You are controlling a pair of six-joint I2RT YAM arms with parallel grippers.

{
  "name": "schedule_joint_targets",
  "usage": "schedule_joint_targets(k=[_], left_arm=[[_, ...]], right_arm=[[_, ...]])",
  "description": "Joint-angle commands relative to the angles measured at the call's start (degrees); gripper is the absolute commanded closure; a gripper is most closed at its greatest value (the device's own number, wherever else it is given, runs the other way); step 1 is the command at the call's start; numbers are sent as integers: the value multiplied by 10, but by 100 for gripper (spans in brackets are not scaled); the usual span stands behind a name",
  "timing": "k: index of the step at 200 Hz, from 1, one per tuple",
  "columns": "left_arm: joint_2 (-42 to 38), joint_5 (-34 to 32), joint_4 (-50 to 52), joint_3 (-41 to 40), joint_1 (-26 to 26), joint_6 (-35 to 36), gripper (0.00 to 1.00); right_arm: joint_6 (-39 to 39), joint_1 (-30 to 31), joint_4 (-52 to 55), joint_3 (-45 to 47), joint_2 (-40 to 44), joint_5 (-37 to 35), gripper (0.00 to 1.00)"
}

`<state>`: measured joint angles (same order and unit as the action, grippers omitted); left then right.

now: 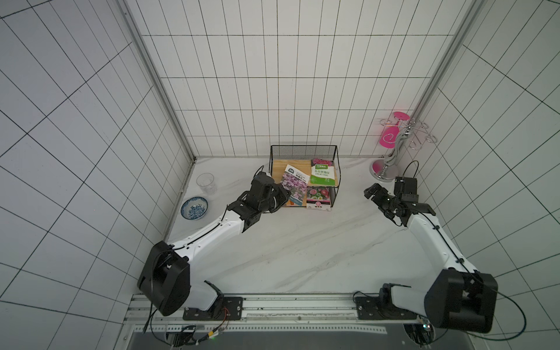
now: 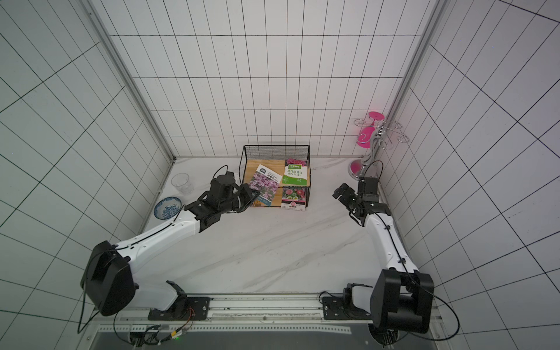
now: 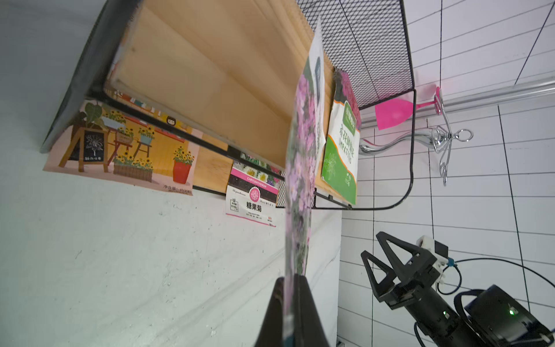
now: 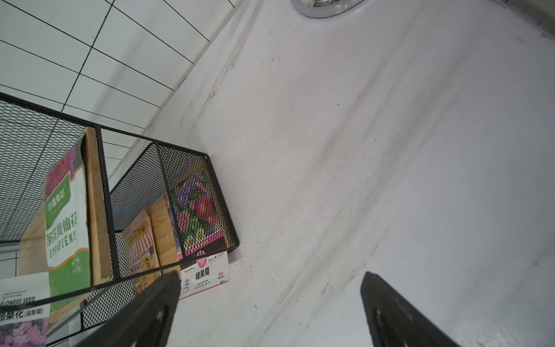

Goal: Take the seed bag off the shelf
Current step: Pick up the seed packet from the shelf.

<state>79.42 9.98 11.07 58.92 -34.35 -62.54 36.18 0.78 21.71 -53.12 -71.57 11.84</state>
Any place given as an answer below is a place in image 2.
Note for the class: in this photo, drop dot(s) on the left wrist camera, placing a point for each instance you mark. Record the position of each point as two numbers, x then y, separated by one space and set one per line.
222 186

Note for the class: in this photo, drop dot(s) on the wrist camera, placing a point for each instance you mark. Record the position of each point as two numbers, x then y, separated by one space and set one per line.
222 186
368 189

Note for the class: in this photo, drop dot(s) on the chrome pink cup stand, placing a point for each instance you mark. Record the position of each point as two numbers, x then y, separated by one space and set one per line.
373 135

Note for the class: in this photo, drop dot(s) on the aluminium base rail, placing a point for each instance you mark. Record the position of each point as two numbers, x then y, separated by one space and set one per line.
324 312

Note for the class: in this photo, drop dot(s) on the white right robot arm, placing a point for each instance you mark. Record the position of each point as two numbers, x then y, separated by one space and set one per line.
402 298

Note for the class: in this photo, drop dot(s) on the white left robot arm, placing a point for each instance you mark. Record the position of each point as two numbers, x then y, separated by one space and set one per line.
111 280

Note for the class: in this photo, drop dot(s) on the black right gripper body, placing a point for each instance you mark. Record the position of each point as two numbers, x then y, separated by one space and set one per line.
350 200

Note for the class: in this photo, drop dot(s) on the purple flowers seed bag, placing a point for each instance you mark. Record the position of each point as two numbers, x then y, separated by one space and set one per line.
267 182

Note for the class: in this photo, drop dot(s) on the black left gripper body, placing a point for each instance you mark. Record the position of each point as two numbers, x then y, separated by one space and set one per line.
240 201

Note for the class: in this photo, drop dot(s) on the pink roses seed bag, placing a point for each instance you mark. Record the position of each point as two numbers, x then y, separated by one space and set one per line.
294 198

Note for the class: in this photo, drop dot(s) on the black wire mesh shelf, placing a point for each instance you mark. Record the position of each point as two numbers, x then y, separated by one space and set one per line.
273 157

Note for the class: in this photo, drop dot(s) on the green impatiens seed bag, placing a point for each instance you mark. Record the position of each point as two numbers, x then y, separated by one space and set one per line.
296 173

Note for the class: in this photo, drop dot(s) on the blue floral ceramic dish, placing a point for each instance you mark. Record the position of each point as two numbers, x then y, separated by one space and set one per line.
167 208

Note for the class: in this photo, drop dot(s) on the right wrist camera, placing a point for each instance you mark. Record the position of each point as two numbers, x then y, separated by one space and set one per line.
368 189

